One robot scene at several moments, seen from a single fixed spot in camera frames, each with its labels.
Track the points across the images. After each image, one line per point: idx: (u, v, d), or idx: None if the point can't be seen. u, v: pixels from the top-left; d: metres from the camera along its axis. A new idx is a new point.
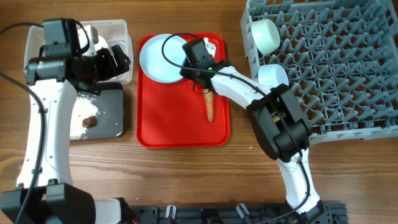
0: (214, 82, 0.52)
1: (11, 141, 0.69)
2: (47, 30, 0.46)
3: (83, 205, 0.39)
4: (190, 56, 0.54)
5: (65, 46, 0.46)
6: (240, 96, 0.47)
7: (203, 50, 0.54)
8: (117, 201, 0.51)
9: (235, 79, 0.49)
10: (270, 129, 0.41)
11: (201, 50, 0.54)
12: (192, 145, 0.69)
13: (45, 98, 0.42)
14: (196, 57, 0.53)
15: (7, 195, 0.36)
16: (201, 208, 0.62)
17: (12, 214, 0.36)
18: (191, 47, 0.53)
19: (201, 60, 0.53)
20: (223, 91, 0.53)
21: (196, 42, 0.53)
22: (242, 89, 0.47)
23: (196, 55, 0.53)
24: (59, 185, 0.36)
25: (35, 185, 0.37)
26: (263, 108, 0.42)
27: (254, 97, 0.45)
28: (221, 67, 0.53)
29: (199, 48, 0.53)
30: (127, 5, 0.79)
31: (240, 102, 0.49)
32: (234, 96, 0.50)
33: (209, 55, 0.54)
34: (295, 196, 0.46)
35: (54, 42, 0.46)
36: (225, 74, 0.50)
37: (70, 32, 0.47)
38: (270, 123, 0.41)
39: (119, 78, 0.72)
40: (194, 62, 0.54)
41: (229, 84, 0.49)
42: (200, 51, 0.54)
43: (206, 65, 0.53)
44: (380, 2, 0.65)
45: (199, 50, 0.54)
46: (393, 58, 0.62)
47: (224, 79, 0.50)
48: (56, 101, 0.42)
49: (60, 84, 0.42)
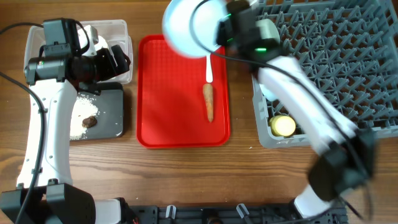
0: (266, 75, 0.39)
1: (11, 141, 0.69)
2: (47, 30, 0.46)
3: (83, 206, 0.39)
4: (234, 24, 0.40)
5: (65, 46, 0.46)
6: (309, 119, 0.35)
7: (252, 19, 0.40)
8: (118, 201, 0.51)
9: (301, 85, 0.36)
10: (338, 178, 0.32)
11: (247, 20, 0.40)
12: (192, 145, 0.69)
13: (45, 98, 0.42)
14: (242, 27, 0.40)
15: (7, 195, 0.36)
16: (201, 208, 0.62)
17: (12, 213, 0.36)
18: (237, 14, 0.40)
19: (247, 32, 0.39)
20: (274, 91, 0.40)
21: (245, 7, 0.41)
22: (312, 111, 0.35)
23: (241, 26, 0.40)
24: (59, 185, 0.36)
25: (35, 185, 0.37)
26: (343, 155, 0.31)
27: (331, 133, 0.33)
28: (272, 53, 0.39)
29: (246, 18, 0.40)
30: (127, 5, 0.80)
31: (303, 124, 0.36)
32: (292, 109, 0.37)
33: (257, 28, 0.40)
34: (308, 208, 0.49)
35: (54, 42, 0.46)
36: (288, 75, 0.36)
37: (70, 32, 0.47)
38: (335, 168, 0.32)
39: (119, 79, 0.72)
40: (236, 34, 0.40)
41: (291, 91, 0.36)
42: (249, 20, 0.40)
43: (254, 40, 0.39)
44: (380, 2, 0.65)
45: (247, 22, 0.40)
46: (393, 58, 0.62)
47: (284, 81, 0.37)
48: (56, 101, 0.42)
49: (60, 84, 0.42)
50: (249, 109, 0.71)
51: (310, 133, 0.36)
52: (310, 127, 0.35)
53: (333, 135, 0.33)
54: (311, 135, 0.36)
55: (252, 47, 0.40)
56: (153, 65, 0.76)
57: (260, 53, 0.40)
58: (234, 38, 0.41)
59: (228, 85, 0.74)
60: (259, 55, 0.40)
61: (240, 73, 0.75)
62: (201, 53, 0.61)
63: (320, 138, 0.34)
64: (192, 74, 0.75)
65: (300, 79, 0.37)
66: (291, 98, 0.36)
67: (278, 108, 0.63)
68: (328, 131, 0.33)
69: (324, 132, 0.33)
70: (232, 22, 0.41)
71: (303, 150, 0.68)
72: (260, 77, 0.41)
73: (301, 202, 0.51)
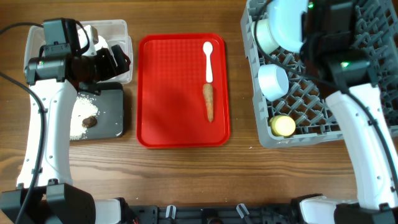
0: (340, 101, 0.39)
1: (11, 141, 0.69)
2: (47, 30, 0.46)
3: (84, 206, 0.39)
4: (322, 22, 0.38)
5: (65, 46, 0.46)
6: (370, 173, 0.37)
7: (344, 21, 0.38)
8: (118, 201, 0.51)
9: (375, 130, 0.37)
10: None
11: (341, 22, 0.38)
12: (192, 145, 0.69)
13: (45, 98, 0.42)
14: (328, 29, 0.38)
15: (7, 195, 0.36)
16: (201, 208, 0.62)
17: (12, 213, 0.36)
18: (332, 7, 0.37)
19: (333, 35, 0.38)
20: (339, 119, 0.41)
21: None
22: (378, 167, 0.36)
23: (329, 25, 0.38)
24: (59, 185, 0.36)
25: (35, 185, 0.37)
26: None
27: (388, 197, 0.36)
28: (357, 66, 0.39)
29: (341, 17, 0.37)
30: (127, 5, 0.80)
31: (359, 172, 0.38)
32: (354, 150, 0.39)
33: (346, 32, 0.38)
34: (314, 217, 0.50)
35: (54, 42, 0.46)
36: (369, 116, 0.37)
37: (70, 32, 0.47)
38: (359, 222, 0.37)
39: (119, 79, 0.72)
40: (321, 35, 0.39)
41: (364, 134, 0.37)
42: (336, 22, 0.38)
43: (334, 48, 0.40)
44: (380, 2, 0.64)
45: (334, 22, 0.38)
46: (393, 58, 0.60)
47: (360, 119, 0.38)
48: (56, 101, 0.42)
49: (60, 84, 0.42)
50: (249, 109, 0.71)
51: (362, 183, 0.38)
52: (366, 178, 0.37)
53: (390, 201, 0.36)
54: (361, 186, 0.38)
55: (333, 55, 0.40)
56: (153, 65, 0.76)
57: (342, 65, 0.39)
58: (313, 40, 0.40)
59: (228, 85, 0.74)
60: (341, 66, 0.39)
61: (240, 73, 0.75)
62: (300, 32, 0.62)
63: (377, 197, 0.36)
64: (192, 74, 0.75)
65: (378, 122, 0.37)
66: (361, 140, 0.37)
67: (277, 109, 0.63)
68: (387, 195, 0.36)
69: (384, 195, 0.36)
70: (314, 16, 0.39)
71: (303, 149, 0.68)
72: (333, 94, 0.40)
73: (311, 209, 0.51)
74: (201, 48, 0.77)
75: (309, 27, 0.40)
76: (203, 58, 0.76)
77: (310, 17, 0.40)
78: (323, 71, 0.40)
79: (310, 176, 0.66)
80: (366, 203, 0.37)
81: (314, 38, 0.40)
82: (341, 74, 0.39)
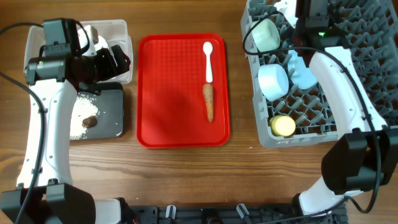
0: (318, 59, 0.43)
1: (11, 141, 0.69)
2: (47, 30, 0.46)
3: (82, 201, 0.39)
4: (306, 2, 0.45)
5: (65, 46, 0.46)
6: (344, 107, 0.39)
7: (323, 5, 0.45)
8: (117, 201, 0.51)
9: (346, 75, 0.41)
10: (353, 165, 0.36)
11: (320, 5, 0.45)
12: (191, 145, 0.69)
13: (45, 98, 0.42)
14: (309, 12, 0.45)
15: (7, 195, 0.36)
16: (201, 208, 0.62)
17: (12, 213, 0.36)
18: None
19: (313, 17, 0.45)
20: (318, 76, 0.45)
21: None
22: (350, 101, 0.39)
23: (310, 8, 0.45)
24: (59, 185, 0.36)
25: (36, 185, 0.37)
26: (364, 145, 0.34)
27: (360, 123, 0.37)
28: (333, 38, 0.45)
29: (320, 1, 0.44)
30: (127, 5, 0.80)
31: (336, 112, 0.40)
32: (331, 96, 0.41)
33: (325, 15, 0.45)
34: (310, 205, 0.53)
35: (54, 42, 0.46)
36: (339, 64, 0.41)
37: (70, 32, 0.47)
38: (344, 150, 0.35)
39: (120, 79, 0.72)
40: (305, 17, 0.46)
41: (337, 78, 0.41)
42: (319, 5, 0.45)
43: (315, 26, 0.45)
44: (380, 2, 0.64)
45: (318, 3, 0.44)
46: (394, 58, 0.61)
47: (333, 67, 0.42)
48: (56, 101, 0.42)
49: (60, 84, 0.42)
50: (249, 109, 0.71)
51: (339, 120, 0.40)
52: (341, 113, 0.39)
53: (362, 129, 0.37)
54: (338, 123, 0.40)
55: (314, 28, 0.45)
56: (153, 65, 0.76)
57: (319, 35, 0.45)
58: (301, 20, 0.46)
59: (228, 85, 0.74)
60: (318, 35, 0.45)
61: (241, 73, 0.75)
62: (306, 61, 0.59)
63: (349, 124, 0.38)
64: (192, 73, 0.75)
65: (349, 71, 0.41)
66: (334, 84, 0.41)
67: (277, 108, 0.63)
68: (360, 123, 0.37)
69: (355, 122, 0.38)
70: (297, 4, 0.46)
71: (303, 150, 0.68)
72: (312, 58, 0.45)
73: (306, 198, 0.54)
74: (201, 48, 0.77)
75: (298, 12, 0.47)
76: (203, 58, 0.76)
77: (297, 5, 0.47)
78: (305, 43, 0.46)
79: (310, 176, 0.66)
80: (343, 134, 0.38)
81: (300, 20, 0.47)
82: (318, 42, 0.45)
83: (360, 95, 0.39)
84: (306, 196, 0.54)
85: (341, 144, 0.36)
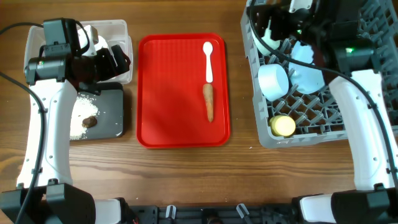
0: (343, 86, 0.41)
1: (11, 141, 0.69)
2: (47, 30, 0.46)
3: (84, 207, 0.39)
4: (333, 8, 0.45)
5: (65, 46, 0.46)
6: (368, 154, 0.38)
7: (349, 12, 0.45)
8: (117, 201, 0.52)
9: (374, 113, 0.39)
10: (369, 218, 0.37)
11: (346, 13, 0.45)
12: (191, 145, 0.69)
13: (45, 98, 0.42)
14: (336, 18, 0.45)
15: (7, 195, 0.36)
16: (201, 208, 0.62)
17: (12, 213, 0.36)
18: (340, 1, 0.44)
19: (341, 22, 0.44)
20: (341, 104, 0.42)
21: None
22: (375, 148, 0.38)
23: (337, 14, 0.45)
24: (59, 185, 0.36)
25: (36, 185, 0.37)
26: (386, 204, 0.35)
27: (384, 177, 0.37)
28: (360, 54, 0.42)
29: (346, 9, 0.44)
30: (127, 5, 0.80)
31: (356, 155, 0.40)
32: (354, 134, 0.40)
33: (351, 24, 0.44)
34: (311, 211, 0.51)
35: (54, 42, 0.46)
36: (368, 99, 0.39)
37: (70, 32, 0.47)
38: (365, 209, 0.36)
39: (119, 78, 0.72)
40: (329, 22, 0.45)
41: (364, 117, 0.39)
42: (344, 13, 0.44)
43: (341, 35, 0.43)
44: (380, 2, 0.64)
45: (344, 10, 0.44)
46: (394, 58, 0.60)
47: (360, 102, 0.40)
48: (56, 101, 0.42)
49: (60, 84, 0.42)
50: (249, 109, 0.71)
51: (359, 165, 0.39)
52: (363, 160, 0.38)
53: (385, 182, 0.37)
54: (358, 170, 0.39)
55: (339, 40, 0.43)
56: (153, 65, 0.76)
57: (347, 50, 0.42)
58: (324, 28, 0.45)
59: (228, 85, 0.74)
60: (345, 51, 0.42)
61: (241, 73, 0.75)
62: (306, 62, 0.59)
63: (372, 175, 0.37)
64: (192, 74, 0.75)
65: (377, 107, 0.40)
66: (360, 124, 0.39)
67: (277, 108, 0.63)
68: (384, 177, 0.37)
69: (380, 175, 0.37)
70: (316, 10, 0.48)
71: (303, 149, 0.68)
72: (334, 80, 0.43)
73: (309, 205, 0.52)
74: (201, 48, 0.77)
75: (319, 17, 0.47)
76: (203, 58, 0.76)
77: (319, 14, 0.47)
78: (328, 56, 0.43)
79: (310, 176, 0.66)
80: (362, 184, 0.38)
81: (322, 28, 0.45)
82: (344, 58, 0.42)
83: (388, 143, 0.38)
84: (309, 202, 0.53)
85: (361, 196, 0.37)
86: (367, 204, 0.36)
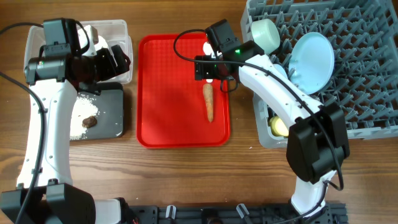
0: (243, 73, 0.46)
1: (11, 141, 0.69)
2: (47, 30, 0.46)
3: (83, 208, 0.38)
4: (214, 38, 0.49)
5: (65, 46, 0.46)
6: (280, 104, 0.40)
7: (228, 32, 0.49)
8: (117, 201, 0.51)
9: (273, 78, 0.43)
10: (310, 152, 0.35)
11: (227, 33, 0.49)
12: (192, 145, 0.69)
13: (45, 98, 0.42)
14: (220, 40, 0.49)
15: (7, 195, 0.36)
16: (201, 208, 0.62)
17: (12, 214, 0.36)
18: (216, 29, 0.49)
19: (224, 43, 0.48)
20: (251, 87, 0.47)
21: (220, 23, 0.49)
22: (283, 98, 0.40)
23: (218, 38, 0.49)
24: (59, 185, 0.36)
25: (36, 185, 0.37)
26: (310, 130, 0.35)
27: (298, 112, 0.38)
28: (249, 52, 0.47)
29: (223, 31, 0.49)
30: (127, 5, 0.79)
31: (278, 112, 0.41)
32: (269, 101, 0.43)
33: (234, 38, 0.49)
34: (303, 206, 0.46)
35: (54, 42, 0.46)
36: (262, 69, 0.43)
37: (70, 32, 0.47)
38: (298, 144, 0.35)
39: (119, 79, 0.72)
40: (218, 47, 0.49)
41: (265, 83, 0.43)
42: (225, 33, 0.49)
43: (230, 48, 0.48)
44: (380, 2, 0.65)
45: (223, 33, 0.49)
46: (394, 58, 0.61)
47: (259, 74, 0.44)
48: (56, 101, 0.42)
49: (60, 84, 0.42)
50: (249, 109, 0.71)
51: (283, 119, 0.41)
52: (281, 111, 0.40)
53: (302, 115, 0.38)
54: (285, 121, 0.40)
55: (229, 53, 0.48)
56: (153, 65, 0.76)
57: (236, 52, 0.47)
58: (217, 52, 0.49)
59: (228, 86, 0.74)
60: (235, 53, 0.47)
61: None
62: (311, 79, 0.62)
63: (290, 118, 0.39)
64: (192, 74, 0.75)
65: (273, 72, 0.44)
66: (267, 88, 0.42)
67: None
68: (301, 113, 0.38)
69: (294, 113, 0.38)
70: (212, 42, 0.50)
71: None
72: (239, 73, 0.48)
73: (298, 200, 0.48)
74: (201, 48, 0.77)
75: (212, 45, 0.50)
76: None
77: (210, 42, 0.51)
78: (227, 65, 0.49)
79: None
80: None
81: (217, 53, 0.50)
82: (236, 58, 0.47)
83: (290, 89, 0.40)
84: (298, 198, 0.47)
85: (291, 135, 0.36)
86: (296, 137, 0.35)
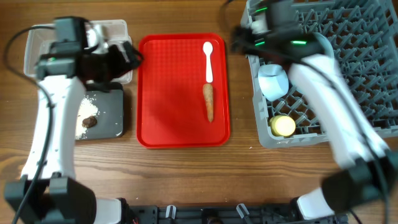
0: (296, 73, 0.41)
1: (11, 141, 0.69)
2: (58, 28, 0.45)
3: (84, 206, 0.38)
4: (272, 15, 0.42)
5: (75, 45, 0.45)
6: (337, 129, 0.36)
7: (287, 12, 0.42)
8: (119, 201, 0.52)
9: (337, 93, 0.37)
10: (358, 193, 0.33)
11: (287, 13, 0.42)
12: (191, 145, 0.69)
13: (54, 94, 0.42)
14: (276, 20, 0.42)
15: (10, 185, 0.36)
16: (201, 208, 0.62)
17: (13, 203, 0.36)
18: (277, 4, 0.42)
19: (282, 25, 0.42)
20: (304, 92, 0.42)
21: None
22: (344, 121, 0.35)
23: (275, 17, 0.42)
24: (63, 178, 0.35)
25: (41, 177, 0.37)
26: (367, 173, 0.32)
27: (357, 147, 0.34)
28: (311, 46, 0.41)
29: (285, 10, 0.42)
30: (127, 5, 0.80)
31: (330, 133, 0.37)
32: (323, 115, 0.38)
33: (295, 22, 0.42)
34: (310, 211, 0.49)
35: (64, 40, 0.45)
36: (325, 77, 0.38)
37: (81, 31, 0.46)
38: (349, 182, 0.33)
39: (119, 78, 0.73)
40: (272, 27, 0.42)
41: (326, 94, 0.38)
42: (285, 12, 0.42)
43: (287, 32, 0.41)
44: (380, 2, 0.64)
45: (282, 12, 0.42)
46: (394, 58, 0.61)
47: (318, 81, 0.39)
48: (64, 96, 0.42)
49: (68, 81, 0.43)
50: (249, 109, 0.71)
51: (335, 146, 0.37)
52: (336, 135, 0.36)
53: (361, 151, 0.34)
54: (335, 148, 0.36)
55: (287, 40, 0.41)
56: (153, 65, 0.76)
57: (293, 43, 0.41)
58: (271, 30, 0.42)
59: (228, 86, 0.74)
60: (292, 45, 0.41)
61: (240, 76, 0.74)
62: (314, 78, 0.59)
63: (346, 150, 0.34)
64: (193, 73, 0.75)
65: (338, 86, 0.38)
66: (326, 102, 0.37)
67: (277, 108, 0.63)
68: (360, 149, 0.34)
69: (353, 144, 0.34)
70: (266, 18, 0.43)
71: (303, 149, 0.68)
72: (290, 71, 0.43)
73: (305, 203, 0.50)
74: (201, 48, 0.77)
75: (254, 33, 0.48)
76: (203, 58, 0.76)
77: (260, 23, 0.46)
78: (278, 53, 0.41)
79: (310, 176, 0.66)
80: (342, 161, 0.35)
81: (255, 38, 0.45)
82: (294, 51, 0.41)
83: (354, 116, 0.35)
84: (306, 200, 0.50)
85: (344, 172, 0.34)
86: (348, 176, 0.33)
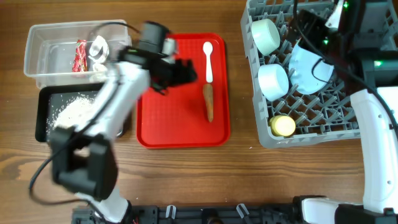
0: (362, 96, 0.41)
1: (11, 142, 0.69)
2: (145, 29, 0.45)
3: (108, 184, 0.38)
4: (352, 17, 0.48)
5: (153, 50, 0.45)
6: (382, 178, 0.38)
7: (377, 18, 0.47)
8: (127, 201, 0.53)
9: (395, 135, 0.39)
10: None
11: (372, 19, 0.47)
12: (191, 145, 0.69)
13: (126, 75, 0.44)
14: (364, 23, 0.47)
15: (60, 131, 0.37)
16: (201, 208, 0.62)
17: (53, 147, 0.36)
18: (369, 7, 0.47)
19: (365, 33, 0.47)
20: (359, 120, 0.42)
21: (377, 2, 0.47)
22: (390, 172, 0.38)
23: (362, 22, 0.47)
24: (102, 144, 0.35)
25: (89, 132, 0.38)
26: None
27: (394, 202, 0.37)
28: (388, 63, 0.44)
29: (375, 17, 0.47)
30: (127, 5, 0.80)
31: (369, 171, 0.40)
32: (369, 149, 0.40)
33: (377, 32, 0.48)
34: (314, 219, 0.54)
35: (146, 42, 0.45)
36: (392, 119, 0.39)
37: (161, 40, 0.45)
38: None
39: None
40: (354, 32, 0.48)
41: (384, 137, 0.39)
42: (374, 17, 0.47)
43: (360, 36, 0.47)
44: None
45: (370, 15, 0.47)
46: None
47: (382, 120, 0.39)
48: (131, 80, 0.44)
49: (139, 71, 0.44)
50: (249, 109, 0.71)
51: (370, 186, 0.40)
52: (377, 180, 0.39)
53: (396, 208, 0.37)
54: (369, 188, 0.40)
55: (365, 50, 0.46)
56: None
57: (377, 59, 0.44)
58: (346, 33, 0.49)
59: (228, 86, 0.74)
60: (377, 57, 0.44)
61: (241, 75, 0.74)
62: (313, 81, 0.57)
63: (381, 200, 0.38)
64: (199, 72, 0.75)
65: None
66: (379, 145, 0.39)
67: (277, 109, 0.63)
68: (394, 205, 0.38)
69: (391, 199, 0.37)
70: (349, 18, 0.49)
71: (303, 149, 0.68)
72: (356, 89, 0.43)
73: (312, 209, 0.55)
74: (201, 48, 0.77)
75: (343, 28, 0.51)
76: (203, 58, 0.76)
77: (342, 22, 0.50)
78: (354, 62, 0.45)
79: (310, 176, 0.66)
80: (372, 206, 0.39)
81: (346, 37, 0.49)
82: (373, 70, 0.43)
83: None
84: (311, 204, 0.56)
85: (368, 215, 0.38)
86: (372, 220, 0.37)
